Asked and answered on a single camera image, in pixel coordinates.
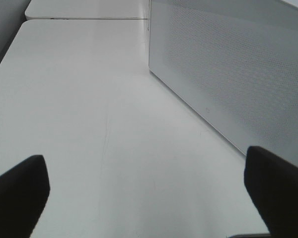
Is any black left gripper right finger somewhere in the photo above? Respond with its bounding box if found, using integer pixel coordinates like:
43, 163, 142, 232
244, 146, 298, 238

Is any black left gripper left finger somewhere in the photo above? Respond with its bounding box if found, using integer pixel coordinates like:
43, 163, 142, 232
0, 155, 50, 238

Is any white microwave door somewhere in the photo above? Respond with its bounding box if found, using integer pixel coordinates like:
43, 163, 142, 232
149, 0, 298, 167

